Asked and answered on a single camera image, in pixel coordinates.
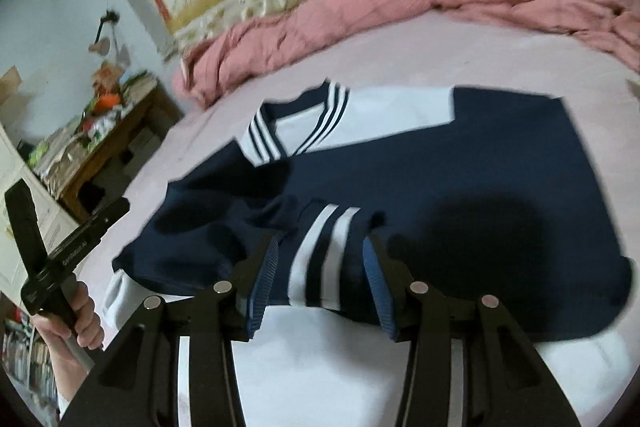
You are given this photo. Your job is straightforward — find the stack of papers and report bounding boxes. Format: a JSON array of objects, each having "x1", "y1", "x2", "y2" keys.
[{"x1": 30, "y1": 127, "x2": 86, "y2": 180}]

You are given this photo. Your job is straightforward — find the wooden side table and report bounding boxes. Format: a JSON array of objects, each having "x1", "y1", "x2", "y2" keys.
[{"x1": 50, "y1": 79, "x2": 186, "y2": 225}]

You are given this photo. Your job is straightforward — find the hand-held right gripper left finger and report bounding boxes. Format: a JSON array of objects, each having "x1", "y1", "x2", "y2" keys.
[{"x1": 60, "y1": 237, "x2": 281, "y2": 427}]

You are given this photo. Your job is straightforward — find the white drawer cabinet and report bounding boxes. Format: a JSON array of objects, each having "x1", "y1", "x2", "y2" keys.
[{"x1": 0, "y1": 127, "x2": 81, "y2": 303}]

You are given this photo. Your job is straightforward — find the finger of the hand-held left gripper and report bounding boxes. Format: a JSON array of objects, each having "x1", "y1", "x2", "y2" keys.
[{"x1": 92, "y1": 199, "x2": 131, "y2": 238}]

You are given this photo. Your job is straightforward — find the white and navy jacket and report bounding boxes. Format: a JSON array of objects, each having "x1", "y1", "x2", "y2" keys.
[{"x1": 102, "y1": 79, "x2": 632, "y2": 427}]

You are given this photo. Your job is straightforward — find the cardboard box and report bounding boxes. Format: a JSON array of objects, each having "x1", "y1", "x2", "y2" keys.
[{"x1": 0, "y1": 66, "x2": 23, "y2": 95}]

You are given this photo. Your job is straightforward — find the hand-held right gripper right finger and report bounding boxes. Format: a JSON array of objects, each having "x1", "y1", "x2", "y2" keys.
[{"x1": 362, "y1": 234, "x2": 583, "y2": 427}]

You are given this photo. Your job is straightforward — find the shelf of books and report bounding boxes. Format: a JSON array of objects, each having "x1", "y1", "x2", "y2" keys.
[{"x1": 0, "y1": 307, "x2": 58, "y2": 410}]

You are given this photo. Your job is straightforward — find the orange paper bag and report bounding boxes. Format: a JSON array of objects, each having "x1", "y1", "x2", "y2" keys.
[{"x1": 92, "y1": 62, "x2": 123, "y2": 90}]

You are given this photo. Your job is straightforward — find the person's left hand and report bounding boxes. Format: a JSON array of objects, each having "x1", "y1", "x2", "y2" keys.
[{"x1": 32, "y1": 282, "x2": 104, "y2": 353}]

